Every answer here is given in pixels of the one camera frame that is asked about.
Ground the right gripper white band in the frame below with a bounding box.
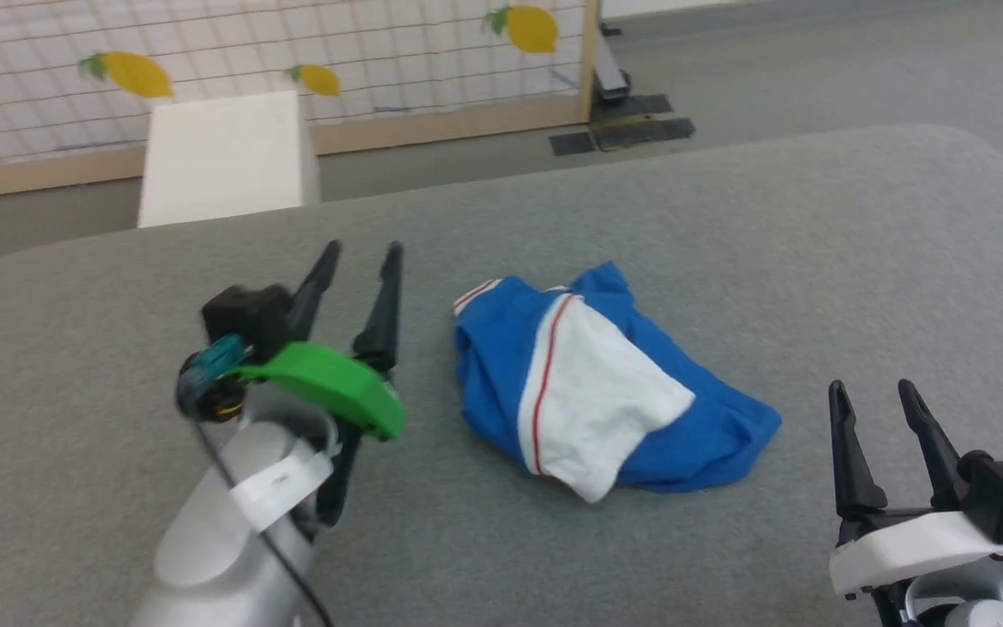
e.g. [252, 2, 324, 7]
[829, 378, 1003, 602]

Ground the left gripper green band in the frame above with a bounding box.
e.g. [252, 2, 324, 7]
[236, 240, 407, 529]

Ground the blue Lakers jersey shirt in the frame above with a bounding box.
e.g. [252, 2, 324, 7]
[452, 261, 783, 504]

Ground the white label tag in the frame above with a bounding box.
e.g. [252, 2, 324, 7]
[230, 448, 334, 532]

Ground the small black floor mat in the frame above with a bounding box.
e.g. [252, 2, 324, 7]
[549, 131, 597, 158]

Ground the black floor mat strip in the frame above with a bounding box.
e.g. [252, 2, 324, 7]
[592, 94, 675, 123]
[590, 118, 697, 152]

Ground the grey metal screen foot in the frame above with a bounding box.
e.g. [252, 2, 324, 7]
[597, 22, 633, 105]

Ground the white box pedestal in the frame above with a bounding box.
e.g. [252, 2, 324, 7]
[138, 90, 321, 229]

